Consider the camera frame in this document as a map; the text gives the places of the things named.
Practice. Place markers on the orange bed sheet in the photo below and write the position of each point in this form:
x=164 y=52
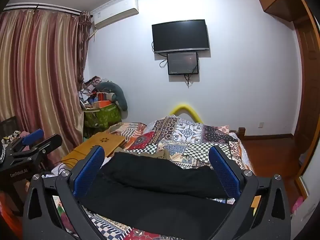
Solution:
x=246 y=157

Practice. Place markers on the wooden lap table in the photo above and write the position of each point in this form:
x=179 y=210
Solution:
x=100 y=142

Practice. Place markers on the curtain rail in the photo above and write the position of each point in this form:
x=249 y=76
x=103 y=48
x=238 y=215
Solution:
x=45 y=7

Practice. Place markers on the black pants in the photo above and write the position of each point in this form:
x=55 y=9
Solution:
x=155 y=180

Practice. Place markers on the black mesh chair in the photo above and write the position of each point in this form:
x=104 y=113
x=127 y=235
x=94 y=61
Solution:
x=8 y=126

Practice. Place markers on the pile of clothes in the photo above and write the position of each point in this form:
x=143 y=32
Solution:
x=87 y=90

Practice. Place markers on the wall television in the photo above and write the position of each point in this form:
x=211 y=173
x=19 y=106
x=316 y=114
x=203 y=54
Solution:
x=180 y=35

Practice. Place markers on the small wall monitor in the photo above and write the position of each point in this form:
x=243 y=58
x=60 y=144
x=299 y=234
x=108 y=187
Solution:
x=182 y=63

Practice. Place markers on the grey pillow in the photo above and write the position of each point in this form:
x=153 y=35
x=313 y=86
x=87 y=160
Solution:
x=117 y=92

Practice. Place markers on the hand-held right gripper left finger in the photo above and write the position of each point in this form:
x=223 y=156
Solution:
x=88 y=171

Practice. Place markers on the orange box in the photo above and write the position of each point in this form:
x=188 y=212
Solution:
x=103 y=100

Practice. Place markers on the floral cloth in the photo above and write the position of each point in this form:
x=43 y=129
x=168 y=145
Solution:
x=12 y=135

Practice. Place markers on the wooden door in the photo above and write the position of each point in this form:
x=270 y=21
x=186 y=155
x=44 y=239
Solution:
x=310 y=85

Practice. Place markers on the patchwork printed blanket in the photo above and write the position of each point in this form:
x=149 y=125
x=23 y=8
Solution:
x=190 y=137

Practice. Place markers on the yellow foam tube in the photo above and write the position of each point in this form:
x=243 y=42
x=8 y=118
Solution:
x=186 y=107

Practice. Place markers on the wooden bed frame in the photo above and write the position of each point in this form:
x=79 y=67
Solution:
x=241 y=132

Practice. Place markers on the pink cloth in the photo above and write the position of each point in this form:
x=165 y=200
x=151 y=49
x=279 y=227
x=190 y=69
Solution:
x=297 y=203

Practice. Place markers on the white air conditioner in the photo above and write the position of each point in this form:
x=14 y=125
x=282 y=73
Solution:
x=115 y=11

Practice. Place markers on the striped red curtain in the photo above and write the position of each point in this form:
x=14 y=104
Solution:
x=42 y=75

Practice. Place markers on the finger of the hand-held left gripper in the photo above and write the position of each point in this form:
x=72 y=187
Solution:
x=32 y=136
x=50 y=142

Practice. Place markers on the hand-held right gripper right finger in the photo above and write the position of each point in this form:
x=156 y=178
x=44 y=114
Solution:
x=225 y=172

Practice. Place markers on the khaki cloth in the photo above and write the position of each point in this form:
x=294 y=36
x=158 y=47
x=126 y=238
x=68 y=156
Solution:
x=160 y=153

